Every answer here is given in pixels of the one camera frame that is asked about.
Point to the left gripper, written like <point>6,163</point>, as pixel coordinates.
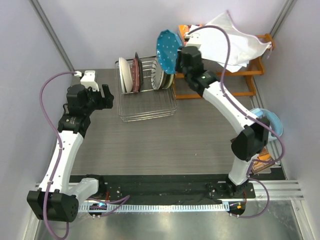
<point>104,103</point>

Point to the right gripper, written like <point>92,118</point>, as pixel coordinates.
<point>178,58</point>

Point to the cream green plate with twig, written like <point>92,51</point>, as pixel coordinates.
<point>171,79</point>

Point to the blue plate with white dots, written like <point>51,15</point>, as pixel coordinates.
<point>167,46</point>

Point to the cream plate with red rim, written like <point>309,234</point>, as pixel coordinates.
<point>166,80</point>

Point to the white plate with blue stripes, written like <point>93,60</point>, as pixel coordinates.
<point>157,74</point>

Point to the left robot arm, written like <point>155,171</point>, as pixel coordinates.
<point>54,199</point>

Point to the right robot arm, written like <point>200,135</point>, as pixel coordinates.
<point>251,130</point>

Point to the white plate in rack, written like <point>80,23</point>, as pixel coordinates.
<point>126,80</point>

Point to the black plate in rack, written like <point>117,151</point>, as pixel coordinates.
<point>140,69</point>

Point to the pink dotted plate in rack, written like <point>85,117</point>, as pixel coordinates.
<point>135,75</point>

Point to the wooden orange rack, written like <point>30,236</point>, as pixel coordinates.
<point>254,68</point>

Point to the orange package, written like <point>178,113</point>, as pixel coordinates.
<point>184,29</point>

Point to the white cloth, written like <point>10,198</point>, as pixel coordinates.
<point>243,47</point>

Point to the light blue headphones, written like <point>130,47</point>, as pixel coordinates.
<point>275,123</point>

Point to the dark book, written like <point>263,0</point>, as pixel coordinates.
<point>264,161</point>

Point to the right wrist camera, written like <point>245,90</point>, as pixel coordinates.
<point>193,40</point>

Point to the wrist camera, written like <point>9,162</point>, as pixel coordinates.
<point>89,80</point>
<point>193,40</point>

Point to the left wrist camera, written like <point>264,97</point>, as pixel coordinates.
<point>89,80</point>

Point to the metal wire dish rack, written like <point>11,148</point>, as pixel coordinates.
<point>147,103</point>

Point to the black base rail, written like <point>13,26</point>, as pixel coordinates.
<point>171,189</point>

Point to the slotted cable duct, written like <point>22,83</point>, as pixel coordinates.
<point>129,208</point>

